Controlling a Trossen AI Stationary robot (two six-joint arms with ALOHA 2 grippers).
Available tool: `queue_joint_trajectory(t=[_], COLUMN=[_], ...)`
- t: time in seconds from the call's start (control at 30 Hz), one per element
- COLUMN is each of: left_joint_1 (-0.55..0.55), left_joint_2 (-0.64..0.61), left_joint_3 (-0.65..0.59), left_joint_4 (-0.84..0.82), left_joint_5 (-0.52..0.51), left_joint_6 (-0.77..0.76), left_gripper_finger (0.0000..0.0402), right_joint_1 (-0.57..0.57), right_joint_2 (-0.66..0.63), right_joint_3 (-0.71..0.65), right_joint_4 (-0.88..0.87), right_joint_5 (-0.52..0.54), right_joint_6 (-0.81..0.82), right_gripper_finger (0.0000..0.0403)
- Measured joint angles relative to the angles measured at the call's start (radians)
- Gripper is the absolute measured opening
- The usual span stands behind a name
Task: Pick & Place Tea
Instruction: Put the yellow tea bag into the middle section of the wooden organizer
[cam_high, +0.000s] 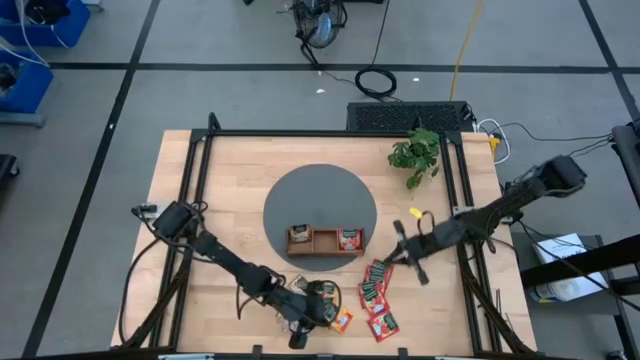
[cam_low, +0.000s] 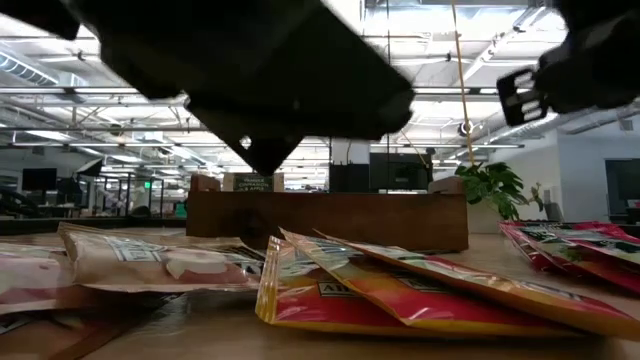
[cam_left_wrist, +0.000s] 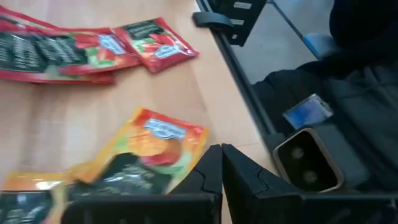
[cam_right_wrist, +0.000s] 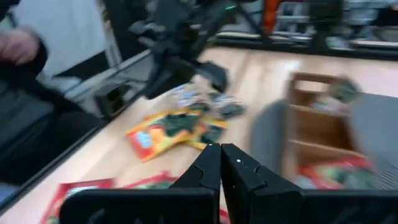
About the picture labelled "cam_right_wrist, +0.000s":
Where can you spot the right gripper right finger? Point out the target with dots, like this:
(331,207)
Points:
(242,180)

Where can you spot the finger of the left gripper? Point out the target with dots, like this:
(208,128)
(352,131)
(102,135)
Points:
(216,73)
(164,81)

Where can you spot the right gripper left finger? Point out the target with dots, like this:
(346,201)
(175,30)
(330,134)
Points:
(199,177)

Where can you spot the orange peach tea bag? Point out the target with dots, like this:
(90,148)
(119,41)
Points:
(211,133)
(155,140)

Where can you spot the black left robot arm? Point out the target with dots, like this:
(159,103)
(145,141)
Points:
(211,12)

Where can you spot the wooden three-compartment tea box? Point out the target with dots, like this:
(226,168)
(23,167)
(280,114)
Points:
(311,130)

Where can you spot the grey round mat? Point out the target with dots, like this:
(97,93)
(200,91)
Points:
(267,133)

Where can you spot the person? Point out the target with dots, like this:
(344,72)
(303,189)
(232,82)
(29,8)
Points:
(25,124)

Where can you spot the person's hand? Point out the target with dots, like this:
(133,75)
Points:
(17,46)

